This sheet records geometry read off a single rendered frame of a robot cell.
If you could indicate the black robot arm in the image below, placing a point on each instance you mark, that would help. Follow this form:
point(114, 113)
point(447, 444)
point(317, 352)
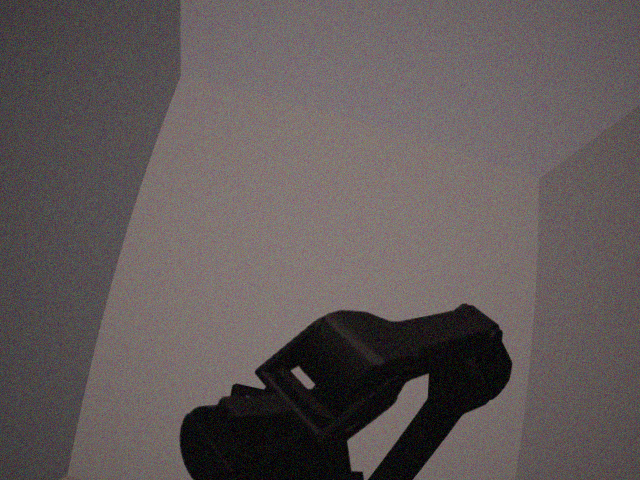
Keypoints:
point(359, 363)

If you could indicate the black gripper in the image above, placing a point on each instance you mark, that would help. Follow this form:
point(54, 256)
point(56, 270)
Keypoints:
point(339, 472)

